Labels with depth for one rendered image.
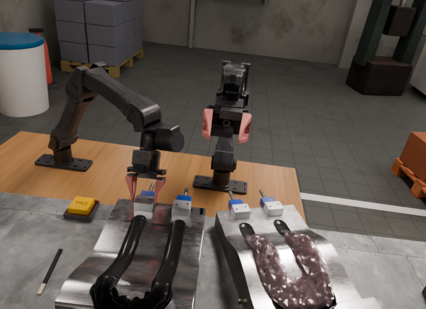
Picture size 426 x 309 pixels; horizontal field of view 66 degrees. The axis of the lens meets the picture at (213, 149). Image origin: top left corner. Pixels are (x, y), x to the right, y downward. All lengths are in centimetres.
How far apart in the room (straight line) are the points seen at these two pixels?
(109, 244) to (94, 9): 412
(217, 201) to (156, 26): 611
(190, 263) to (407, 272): 63
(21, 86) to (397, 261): 335
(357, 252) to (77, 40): 446
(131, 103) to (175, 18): 608
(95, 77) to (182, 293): 62
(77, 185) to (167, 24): 597
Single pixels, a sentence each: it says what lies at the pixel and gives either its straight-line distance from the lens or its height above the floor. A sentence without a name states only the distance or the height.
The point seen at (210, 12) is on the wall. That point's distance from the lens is 683.
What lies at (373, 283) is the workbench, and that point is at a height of 80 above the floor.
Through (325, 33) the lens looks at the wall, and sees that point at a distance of 698.
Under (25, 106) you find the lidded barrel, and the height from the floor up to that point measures 11.
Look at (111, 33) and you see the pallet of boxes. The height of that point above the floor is 59.
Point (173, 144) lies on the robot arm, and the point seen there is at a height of 108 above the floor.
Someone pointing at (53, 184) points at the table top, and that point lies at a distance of 127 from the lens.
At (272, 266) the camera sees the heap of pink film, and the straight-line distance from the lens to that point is 83.
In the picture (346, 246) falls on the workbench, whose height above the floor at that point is 80.
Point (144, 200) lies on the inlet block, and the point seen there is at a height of 92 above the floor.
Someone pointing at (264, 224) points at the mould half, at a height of 85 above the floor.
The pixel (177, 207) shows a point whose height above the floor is 92.
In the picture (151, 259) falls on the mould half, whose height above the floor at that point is 88.
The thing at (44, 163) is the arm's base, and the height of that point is 81.
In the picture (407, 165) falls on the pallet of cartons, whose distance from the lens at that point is 331.
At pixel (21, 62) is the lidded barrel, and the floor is 55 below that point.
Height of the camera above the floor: 151
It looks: 29 degrees down
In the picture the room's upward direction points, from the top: 6 degrees clockwise
